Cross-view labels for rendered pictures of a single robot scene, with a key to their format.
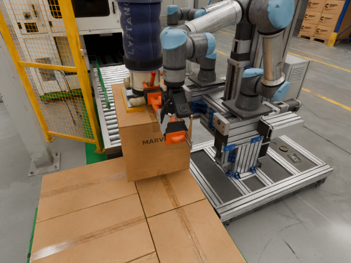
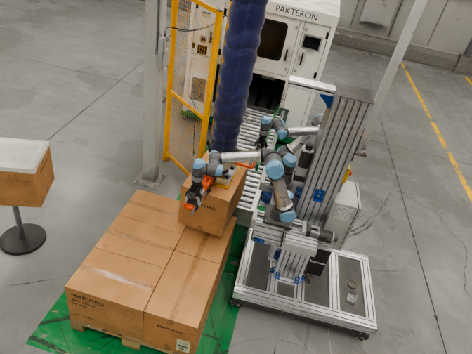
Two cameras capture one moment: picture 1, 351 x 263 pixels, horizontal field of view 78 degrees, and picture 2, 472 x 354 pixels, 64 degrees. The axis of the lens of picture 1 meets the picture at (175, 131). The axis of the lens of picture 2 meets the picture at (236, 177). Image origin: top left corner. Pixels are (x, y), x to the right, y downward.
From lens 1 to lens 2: 1.92 m
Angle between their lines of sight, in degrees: 22
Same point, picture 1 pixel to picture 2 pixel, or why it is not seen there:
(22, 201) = (119, 199)
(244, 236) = (248, 322)
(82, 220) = (140, 229)
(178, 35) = (197, 164)
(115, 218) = (158, 239)
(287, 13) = (275, 173)
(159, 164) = (200, 222)
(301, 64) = (348, 207)
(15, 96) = (152, 121)
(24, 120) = (150, 140)
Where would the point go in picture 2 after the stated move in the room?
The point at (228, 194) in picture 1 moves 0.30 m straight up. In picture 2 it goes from (256, 283) to (263, 261)
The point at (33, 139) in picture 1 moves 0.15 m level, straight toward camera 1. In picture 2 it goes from (149, 156) to (148, 164)
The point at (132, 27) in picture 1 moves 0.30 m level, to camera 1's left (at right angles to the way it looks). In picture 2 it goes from (215, 132) to (185, 116)
